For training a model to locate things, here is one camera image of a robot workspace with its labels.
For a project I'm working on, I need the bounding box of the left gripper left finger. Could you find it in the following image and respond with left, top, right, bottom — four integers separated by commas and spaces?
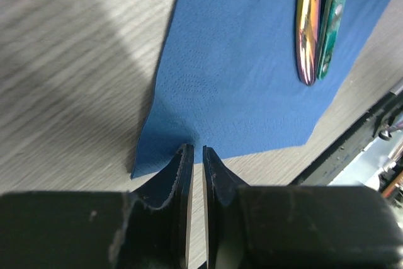
127, 144, 194, 268

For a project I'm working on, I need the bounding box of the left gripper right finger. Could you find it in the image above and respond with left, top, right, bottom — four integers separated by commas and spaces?
203, 146, 248, 268

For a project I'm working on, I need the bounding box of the blue paper napkin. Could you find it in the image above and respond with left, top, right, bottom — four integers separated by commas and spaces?
131, 0, 390, 178

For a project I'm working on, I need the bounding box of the iridescent rainbow knife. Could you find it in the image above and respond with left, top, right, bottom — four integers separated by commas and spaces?
295, 0, 321, 86

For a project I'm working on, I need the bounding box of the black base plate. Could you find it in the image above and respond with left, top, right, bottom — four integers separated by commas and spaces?
291, 88, 402, 186

